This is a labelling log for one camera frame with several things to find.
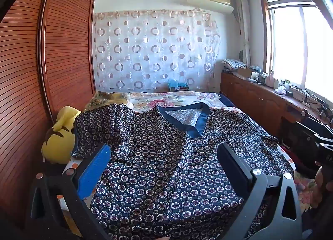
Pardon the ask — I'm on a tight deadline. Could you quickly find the yellow plush toy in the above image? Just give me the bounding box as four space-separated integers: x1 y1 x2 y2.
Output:
41 106 82 165

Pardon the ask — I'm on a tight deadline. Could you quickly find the yellow patterned folded cloth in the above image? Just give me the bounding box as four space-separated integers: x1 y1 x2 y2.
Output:
87 90 130 112

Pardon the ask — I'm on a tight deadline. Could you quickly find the cardboard box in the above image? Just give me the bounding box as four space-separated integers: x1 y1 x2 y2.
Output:
237 66 254 78

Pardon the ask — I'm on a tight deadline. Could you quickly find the red cloth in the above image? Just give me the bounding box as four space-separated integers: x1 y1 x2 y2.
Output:
281 145 294 164

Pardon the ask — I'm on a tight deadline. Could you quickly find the navy bed sheet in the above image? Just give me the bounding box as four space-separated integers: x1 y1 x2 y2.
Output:
219 93 237 108

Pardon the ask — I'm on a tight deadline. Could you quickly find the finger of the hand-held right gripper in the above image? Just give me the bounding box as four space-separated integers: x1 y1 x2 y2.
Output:
297 120 333 137

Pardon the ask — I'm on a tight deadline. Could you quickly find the long wooden cabinet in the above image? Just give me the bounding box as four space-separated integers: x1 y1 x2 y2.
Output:
221 72 333 142

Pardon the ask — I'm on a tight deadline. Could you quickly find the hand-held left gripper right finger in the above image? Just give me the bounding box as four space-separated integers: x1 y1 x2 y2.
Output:
217 142 303 240

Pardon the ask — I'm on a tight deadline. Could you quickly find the navy circle-patterned shirt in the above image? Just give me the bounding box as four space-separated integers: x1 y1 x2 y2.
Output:
71 102 296 240

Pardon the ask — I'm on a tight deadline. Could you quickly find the blue box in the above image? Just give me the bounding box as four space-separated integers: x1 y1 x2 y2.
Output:
168 79 189 92

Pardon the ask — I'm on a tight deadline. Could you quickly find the sheer circle-patterned curtain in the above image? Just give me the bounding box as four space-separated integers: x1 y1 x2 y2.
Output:
92 9 221 92

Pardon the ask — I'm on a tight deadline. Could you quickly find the floral blanket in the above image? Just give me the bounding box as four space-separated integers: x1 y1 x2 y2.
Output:
127 90 316 212

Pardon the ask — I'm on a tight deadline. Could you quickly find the person's right hand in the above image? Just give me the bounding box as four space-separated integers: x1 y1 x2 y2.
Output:
311 163 333 209

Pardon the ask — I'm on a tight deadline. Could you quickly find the brown wooden slatted wardrobe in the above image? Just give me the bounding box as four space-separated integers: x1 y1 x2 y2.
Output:
0 0 97 230

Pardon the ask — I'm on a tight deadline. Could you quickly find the white window curtain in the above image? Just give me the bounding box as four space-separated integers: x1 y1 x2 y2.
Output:
234 0 251 66

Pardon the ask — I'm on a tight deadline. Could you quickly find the stack of folded cloths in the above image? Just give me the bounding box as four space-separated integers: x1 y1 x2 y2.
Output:
222 58 246 70

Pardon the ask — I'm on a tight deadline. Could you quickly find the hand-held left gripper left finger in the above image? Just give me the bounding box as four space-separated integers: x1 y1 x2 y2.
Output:
29 143 112 240

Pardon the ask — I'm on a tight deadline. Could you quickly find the wood-framed window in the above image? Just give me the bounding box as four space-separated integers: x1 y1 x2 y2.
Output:
260 0 333 105

